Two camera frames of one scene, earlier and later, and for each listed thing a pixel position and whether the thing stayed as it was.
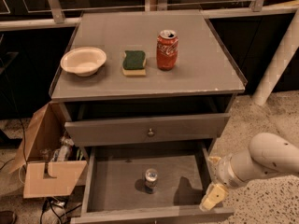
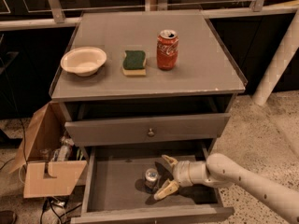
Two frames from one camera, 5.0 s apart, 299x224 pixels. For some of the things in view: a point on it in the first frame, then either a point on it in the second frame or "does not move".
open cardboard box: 49,164 does not move
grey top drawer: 145,130 does not move
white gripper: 223,171 -> 181,173
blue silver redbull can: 150,181 does not move
